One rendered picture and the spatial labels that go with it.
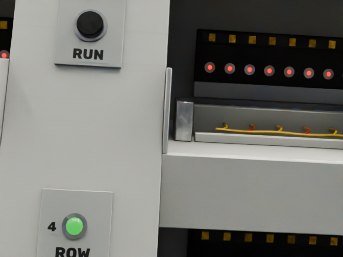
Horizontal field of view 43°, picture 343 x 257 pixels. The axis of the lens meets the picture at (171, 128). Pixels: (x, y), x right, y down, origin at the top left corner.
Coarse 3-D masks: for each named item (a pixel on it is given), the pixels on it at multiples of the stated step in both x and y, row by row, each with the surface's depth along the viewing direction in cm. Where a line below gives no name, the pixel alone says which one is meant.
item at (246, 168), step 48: (240, 48) 44; (288, 48) 44; (336, 48) 44; (240, 96) 44; (288, 96) 44; (336, 96) 44; (192, 144) 29; (240, 144) 30; (288, 144) 30; (336, 144) 31; (192, 192) 26; (240, 192) 26; (288, 192) 26; (336, 192) 26
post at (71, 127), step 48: (48, 0) 26; (144, 0) 27; (48, 48) 26; (144, 48) 26; (48, 96) 25; (96, 96) 26; (144, 96) 26; (0, 144) 25; (48, 144) 25; (96, 144) 25; (144, 144) 25; (0, 192) 25; (144, 192) 25; (0, 240) 24; (144, 240) 24
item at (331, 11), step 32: (0, 0) 47; (192, 0) 48; (224, 0) 48; (256, 0) 48; (288, 0) 48; (320, 0) 49; (192, 32) 47; (288, 32) 48; (320, 32) 48; (192, 64) 47; (192, 96) 46; (160, 256) 44
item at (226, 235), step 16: (192, 240) 41; (208, 240) 41; (224, 240) 41; (240, 240) 41; (256, 240) 41; (272, 240) 41; (288, 240) 41; (304, 240) 41; (320, 240) 41; (336, 240) 41; (192, 256) 41; (208, 256) 41; (224, 256) 41; (240, 256) 41; (256, 256) 41; (272, 256) 41; (288, 256) 41; (304, 256) 41; (320, 256) 42; (336, 256) 42
